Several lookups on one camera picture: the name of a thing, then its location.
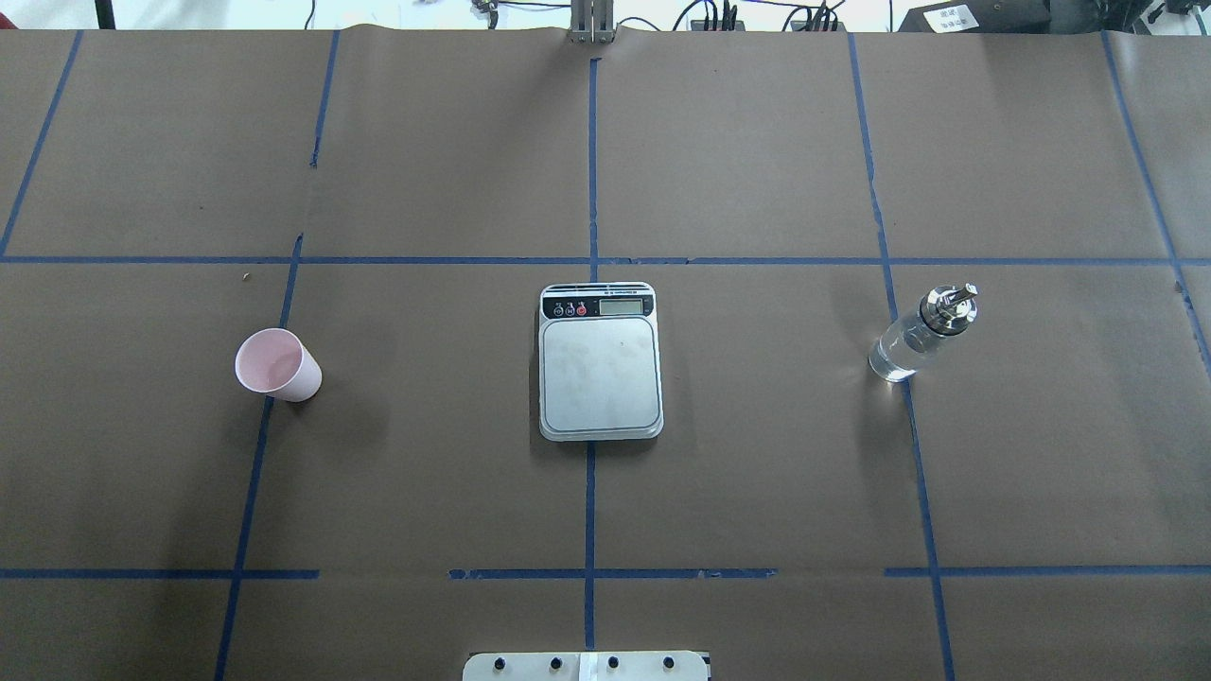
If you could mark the black power strip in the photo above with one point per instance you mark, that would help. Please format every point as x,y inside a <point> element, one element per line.
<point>772,16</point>

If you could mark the aluminium frame post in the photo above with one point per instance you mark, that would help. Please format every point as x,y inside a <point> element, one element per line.
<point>592,22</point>

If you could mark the pink paper cup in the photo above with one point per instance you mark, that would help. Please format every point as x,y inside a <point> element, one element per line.
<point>274,362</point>

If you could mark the digital kitchen scale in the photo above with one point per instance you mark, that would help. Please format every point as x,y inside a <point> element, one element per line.
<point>599,362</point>

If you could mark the clear glass sauce bottle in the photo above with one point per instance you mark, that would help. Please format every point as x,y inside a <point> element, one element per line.
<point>914,341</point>

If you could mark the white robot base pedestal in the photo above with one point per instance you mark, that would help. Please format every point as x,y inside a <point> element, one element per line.
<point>589,665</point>

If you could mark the black box with label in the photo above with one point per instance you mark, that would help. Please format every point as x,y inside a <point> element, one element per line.
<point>952,17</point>

